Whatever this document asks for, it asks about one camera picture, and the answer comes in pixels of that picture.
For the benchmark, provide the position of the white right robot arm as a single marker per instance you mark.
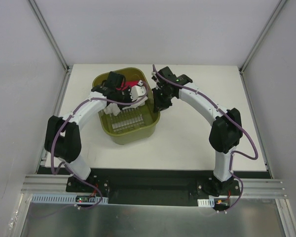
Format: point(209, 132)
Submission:
point(225, 124)

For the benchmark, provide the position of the aluminium frame post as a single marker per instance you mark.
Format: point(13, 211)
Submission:
point(262, 35)
point(48, 33)

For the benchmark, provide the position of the right white cable duct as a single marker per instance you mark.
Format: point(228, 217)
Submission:
point(206, 202)

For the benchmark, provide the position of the right aluminium frame post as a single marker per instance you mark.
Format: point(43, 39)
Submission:
point(262, 35)

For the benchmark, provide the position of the white cable duct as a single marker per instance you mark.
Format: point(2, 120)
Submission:
point(68, 199)
point(206, 202)

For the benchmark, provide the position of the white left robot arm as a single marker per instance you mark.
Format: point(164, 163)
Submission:
point(63, 139)

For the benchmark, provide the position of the white t shirt red print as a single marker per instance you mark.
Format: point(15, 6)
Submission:
point(115, 109)

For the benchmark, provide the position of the olive green plastic basket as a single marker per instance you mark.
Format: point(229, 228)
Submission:
point(131, 124)

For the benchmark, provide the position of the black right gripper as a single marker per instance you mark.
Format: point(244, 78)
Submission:
point(161, 101)

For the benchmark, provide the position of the rolled pink t shirt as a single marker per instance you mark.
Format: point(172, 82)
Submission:
point(130, 84)

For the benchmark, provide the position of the left aluminium frame post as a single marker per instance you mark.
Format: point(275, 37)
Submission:
point(48, 33)

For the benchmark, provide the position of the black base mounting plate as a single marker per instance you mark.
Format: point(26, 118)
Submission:
point(156, 187)

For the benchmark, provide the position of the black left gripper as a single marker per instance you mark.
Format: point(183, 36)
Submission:
point(124, 96)

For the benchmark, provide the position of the left white cable duct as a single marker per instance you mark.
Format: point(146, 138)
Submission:
point(68, 199)

